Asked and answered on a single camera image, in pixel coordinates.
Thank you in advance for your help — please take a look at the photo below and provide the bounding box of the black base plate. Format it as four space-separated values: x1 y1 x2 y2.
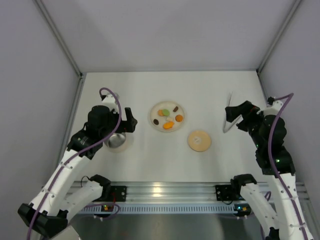
97 185 127 203
214 184 243 204

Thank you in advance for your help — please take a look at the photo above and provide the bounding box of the grey slotted cable duct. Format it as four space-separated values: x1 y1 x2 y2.
77 203 253 215

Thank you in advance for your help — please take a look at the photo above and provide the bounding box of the orange flower cookie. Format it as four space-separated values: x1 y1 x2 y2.
157 109 163 117

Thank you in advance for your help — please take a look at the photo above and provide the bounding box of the cream steel lunch container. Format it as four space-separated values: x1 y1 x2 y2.
104 132 131 153

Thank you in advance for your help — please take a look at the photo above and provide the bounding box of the aluminium mounting rail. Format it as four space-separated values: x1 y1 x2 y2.
67 181 308 203

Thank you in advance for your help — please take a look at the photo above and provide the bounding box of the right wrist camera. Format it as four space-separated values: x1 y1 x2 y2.
263 97 284 115

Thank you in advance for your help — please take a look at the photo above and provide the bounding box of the beige round lid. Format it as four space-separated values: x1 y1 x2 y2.
187 130 212 152

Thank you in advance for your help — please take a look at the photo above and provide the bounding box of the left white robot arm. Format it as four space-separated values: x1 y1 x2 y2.
17 105 138 240

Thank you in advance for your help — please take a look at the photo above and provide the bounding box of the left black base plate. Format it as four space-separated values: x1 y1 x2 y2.
97 185 127 203

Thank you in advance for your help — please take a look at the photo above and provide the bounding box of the green round cookie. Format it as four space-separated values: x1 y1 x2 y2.
162 109 170 117

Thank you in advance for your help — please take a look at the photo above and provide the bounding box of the cream ceramic plate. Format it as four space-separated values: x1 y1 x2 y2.
148 100 187 133

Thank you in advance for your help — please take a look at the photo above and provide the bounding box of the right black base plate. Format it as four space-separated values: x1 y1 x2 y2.
214 184 243 204

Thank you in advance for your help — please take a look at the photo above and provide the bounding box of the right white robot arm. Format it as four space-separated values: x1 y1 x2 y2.
225 97 314 240

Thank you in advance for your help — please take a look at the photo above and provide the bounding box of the orange fish cookie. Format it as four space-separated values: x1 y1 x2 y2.
162 121 175 130

